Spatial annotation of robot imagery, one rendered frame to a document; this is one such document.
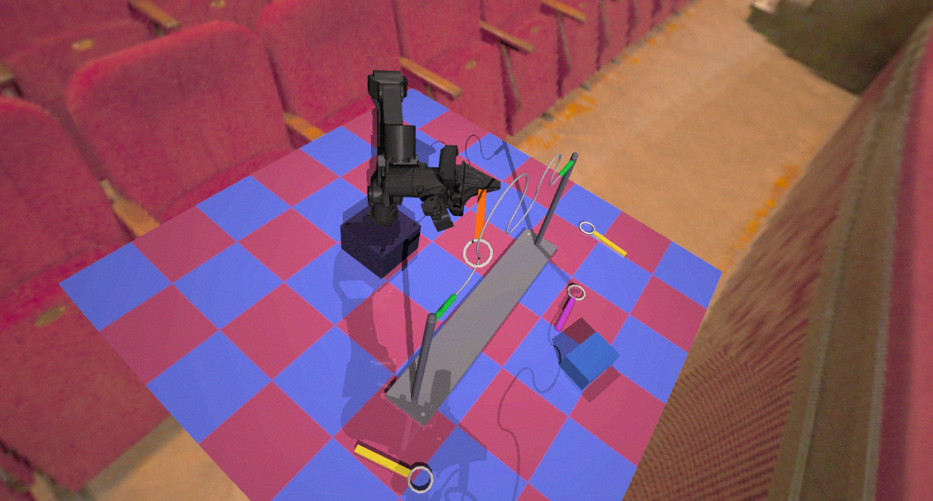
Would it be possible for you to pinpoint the white loop with magenta handle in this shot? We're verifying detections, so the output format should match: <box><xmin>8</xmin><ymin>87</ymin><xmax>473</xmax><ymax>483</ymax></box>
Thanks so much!
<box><xmin>555</xmin><ymin>284</ymin><xmax>585</xmax><ymax>332</ymax></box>

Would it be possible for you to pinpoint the grey ring with yellow handle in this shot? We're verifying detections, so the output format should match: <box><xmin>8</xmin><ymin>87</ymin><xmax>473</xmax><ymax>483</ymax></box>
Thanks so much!
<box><xmin>579</xmin><ymin>222</ymin><xmax>627</xmax><ymax>257</ymax></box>
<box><xmin>354</xmin><ymin>445</ymin><xmax>434</xmax><ymax>493</ymax></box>

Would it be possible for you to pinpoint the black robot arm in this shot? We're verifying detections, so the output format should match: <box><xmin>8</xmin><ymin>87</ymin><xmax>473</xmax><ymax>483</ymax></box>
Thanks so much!
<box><xmin>367</xmin><ymin>70</ymin><xmax>454</xmax><ymax>232</ymax></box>

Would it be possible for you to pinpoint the orange handle with grey loop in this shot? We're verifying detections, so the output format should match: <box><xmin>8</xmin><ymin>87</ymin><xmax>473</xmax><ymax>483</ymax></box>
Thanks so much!
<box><xmin>463</xmin><ymin>189</ymin><xmax>493</xmax><ymax>268</ymax></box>

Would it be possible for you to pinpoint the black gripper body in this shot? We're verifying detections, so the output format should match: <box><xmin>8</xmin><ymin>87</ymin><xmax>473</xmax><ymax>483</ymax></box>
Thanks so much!
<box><xmin>412</xmin><ymin>144</ymin><xmax>464</xmax><ymax>217</ymax></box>

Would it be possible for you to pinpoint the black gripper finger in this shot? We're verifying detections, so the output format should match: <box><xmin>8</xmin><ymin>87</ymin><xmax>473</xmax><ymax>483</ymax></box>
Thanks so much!
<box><xmin>459</xmin><ymin>160</ymin><xmax>501</xmax><ymax>197</ymax></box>
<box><xmin>461</xmin><ymin>187</ymin><xmax>501</xmax><ymax>206</ymax></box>

